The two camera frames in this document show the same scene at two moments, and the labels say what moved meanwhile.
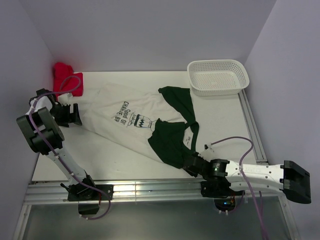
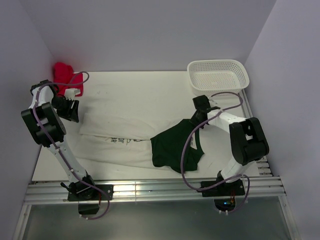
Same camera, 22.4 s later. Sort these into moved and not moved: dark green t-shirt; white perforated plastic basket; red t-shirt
Moved: dark green t-shirt
Not moved: white perforated plastic basket; red t-shirt
